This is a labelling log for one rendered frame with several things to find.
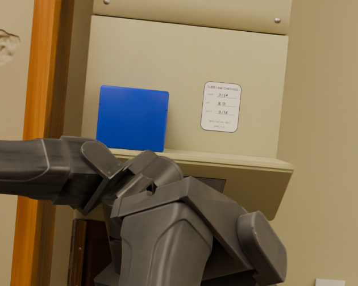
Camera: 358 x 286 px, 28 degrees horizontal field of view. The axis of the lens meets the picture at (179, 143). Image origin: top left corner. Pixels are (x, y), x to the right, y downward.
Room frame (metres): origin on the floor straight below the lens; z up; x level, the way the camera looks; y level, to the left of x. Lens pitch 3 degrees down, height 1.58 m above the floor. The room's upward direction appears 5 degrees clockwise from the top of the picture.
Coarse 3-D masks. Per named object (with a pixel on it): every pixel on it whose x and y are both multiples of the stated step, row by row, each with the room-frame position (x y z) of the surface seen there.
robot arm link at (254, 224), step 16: (240, 224) 0.61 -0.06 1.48; (256, 224) 0.61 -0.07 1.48; (240, 240) 0.61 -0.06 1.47; (256, 240) 0.60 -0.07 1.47; (272, 240) 0.63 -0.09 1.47; (256, 256) 0.61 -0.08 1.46; (272, 256) 0.62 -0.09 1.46; (240, 272) 0.65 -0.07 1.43; (256, 272) 0.63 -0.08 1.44; (272, 272) 0.62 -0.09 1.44
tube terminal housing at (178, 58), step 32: (96, 32) 1.13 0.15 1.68; (128, 32) 1.14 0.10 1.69; (160, 32) 1.14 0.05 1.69; (192, 32) 1.15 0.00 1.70; (224, 32) 1.15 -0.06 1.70; (96, 64) 1.13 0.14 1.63; (128, 64) 1.14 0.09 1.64; (160, 64) 1.14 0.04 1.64; (192, 64) 1.15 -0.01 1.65; (224, 64) 1.15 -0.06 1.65; (256, 64) 1.16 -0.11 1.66; (96, 96) 1.13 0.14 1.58; (192, 96) 1.15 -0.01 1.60; (256, 96) 1.16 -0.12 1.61; (96, 128) 1.13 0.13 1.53; (192, 128) 1.15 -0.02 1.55; (256, 128) 1.16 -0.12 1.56
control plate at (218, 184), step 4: (184, 176) 1.05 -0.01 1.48; (188, 176) 1.06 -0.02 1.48; (200, 180) 1.06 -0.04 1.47; (204, 180) 1.06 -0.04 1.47; (208, 180) 1.06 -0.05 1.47; (212, 180) 1.06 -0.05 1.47; (216, 180) 1.06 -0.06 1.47; (220, 180) 1.06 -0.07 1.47; (224, 180) 1.06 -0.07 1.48; (208, 184) 1.07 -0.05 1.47; (212, 184) 1.07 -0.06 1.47; (216, 184) 1.07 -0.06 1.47; (220, 184) 1.07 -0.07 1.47; (216, 188) 1.07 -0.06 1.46; (220, 188) 1.07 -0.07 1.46; (220, 192) 1.08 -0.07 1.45
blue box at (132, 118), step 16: (112, 96) 1.03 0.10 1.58; (128, 96) 1.03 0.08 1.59; (144, 96) 1.03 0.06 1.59; (160, 96) 1.03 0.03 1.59; (112, 112) 1.03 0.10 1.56; (128, 112) 1.03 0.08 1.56; (144, 112) 1.03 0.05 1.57; (160, 112) 1.03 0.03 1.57; (112, 128) 1.03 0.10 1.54; (128, 128) 1.03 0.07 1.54; (144, 128) 1.03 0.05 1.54; (160, 128) 1.03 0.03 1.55; (112, 144) 1.03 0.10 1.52; (128, 144) 1.03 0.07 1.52; (144, 144) 1.03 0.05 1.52; (160, 144) 1.04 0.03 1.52
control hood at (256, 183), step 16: (176, 160) 1.03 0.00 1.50; (192, 160) 1.03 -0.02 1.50; (208, 160) 1.04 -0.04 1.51; (224, 160) 1.04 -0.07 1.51; (240, 160) 1.04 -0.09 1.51; (256, 160) 1.07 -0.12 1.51; (272, 160) 1.11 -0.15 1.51; (208, 176) 1.06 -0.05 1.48; (224, 176) 1.06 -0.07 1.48; (240, 176) 1.06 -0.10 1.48; (256, 176) 1.06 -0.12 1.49; (272, 176) 1.06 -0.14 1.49; (288, 176) 1.06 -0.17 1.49; (224, 192) 1.08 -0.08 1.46; (240, 192) 1.08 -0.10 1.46; (256, 192) 1.08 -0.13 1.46; (272, 192) 1.08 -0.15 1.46; (256, 208) 1.11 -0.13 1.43; (272, 208) 1.11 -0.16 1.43
